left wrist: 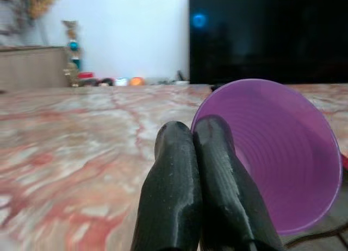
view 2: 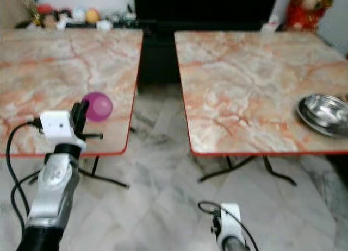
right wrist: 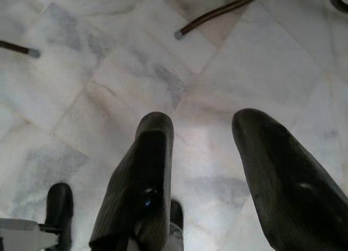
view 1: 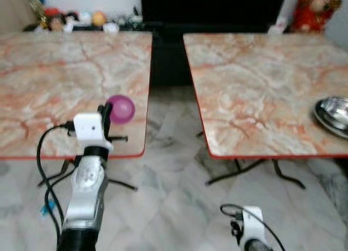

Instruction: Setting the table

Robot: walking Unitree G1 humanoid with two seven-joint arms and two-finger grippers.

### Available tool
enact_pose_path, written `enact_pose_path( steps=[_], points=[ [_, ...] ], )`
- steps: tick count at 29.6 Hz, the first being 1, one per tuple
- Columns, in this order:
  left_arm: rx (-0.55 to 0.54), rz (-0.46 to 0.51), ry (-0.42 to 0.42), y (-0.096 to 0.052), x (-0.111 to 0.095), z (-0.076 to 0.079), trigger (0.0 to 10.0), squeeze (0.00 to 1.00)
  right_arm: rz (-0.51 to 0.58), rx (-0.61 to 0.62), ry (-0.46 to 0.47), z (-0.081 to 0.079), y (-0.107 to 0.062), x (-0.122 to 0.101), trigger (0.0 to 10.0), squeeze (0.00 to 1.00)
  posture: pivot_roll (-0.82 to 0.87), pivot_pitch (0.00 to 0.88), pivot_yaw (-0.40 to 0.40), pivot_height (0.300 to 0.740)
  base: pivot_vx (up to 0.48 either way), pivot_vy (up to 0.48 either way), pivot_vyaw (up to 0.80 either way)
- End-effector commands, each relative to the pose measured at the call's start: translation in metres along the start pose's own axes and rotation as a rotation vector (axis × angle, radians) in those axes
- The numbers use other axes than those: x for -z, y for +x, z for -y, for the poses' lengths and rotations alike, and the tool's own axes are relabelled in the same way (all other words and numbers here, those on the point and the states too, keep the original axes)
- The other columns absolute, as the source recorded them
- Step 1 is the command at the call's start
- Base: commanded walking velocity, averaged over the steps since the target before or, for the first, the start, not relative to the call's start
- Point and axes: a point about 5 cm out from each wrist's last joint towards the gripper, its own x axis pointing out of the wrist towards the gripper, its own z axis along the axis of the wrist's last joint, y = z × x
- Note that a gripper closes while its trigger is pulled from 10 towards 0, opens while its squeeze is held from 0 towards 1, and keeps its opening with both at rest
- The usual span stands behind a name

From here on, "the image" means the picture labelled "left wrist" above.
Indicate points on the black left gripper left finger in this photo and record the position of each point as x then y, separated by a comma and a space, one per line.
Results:
170, 191

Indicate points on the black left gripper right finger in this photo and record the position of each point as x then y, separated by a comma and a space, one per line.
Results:
225, 185

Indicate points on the purple plastic cup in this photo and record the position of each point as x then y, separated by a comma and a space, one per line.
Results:
282, 153

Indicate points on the orange round ball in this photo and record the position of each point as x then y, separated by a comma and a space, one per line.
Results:
136, 81

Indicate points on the white small container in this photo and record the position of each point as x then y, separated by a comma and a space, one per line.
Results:
121, 81

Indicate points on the red round container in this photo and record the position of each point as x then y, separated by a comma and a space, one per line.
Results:
86, 76

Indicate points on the large black television screen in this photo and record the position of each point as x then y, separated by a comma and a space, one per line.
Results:
267, 36

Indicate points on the tall colourful decorative figurine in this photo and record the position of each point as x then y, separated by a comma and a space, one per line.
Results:
73, 52

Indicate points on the beige wooden cabinet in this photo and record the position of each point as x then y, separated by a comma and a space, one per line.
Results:
32, 67

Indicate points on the dried yellow flower bouquet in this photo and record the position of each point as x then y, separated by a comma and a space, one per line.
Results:
40, 2

